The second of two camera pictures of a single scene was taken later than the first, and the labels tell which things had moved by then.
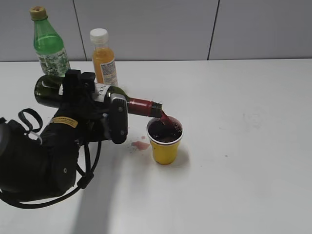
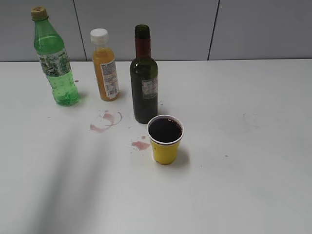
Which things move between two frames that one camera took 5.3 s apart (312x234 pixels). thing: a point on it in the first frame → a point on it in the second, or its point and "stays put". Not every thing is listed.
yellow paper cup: (165, 134) stays put
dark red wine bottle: (47, 89) → (144, 78)
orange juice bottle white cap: (103, 58) stays put
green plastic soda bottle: (48, 44) stays put
